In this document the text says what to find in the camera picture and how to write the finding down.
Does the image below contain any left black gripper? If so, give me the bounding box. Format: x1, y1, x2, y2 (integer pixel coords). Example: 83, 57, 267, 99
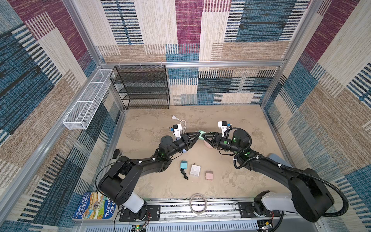
167, 134, 201, 160

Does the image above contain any green plug adapter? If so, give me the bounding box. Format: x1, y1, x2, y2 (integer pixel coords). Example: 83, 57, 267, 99
199, 130, 206, 139

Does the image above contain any teal plug adapter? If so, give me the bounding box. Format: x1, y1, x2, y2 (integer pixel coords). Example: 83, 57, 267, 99
180, 160, 188, 170

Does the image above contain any pink plug adapter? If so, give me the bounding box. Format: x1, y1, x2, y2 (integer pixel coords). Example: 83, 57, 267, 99
205, 170, 214, 180

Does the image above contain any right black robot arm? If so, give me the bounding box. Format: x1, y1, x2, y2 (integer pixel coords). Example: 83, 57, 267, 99
202, 128, 349, 222

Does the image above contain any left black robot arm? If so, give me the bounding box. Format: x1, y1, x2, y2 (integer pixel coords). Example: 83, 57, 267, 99
96, 132, 201, 219

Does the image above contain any pink round power strip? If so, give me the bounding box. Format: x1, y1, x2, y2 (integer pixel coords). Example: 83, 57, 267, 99
204, 141, 213, 148

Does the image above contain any white square plug adapter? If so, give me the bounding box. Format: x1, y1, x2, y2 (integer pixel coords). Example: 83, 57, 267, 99
190, 164, 201, 177

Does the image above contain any blue grey oval pad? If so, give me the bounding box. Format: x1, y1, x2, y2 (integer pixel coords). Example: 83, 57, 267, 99
268, 154, 292, 167

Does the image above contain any grey cable ring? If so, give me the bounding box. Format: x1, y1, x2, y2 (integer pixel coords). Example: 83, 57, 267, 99
189, 193, 208, 215

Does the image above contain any black wire shelf rack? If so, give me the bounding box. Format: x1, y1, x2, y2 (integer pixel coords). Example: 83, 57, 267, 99
111, 65, 170, 110

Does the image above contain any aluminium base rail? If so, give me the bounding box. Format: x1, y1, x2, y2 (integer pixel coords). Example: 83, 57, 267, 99
73, 197, 327, 232

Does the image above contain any white mesh wall basket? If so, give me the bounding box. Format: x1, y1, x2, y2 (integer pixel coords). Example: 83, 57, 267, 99
63, 69, 113, 130

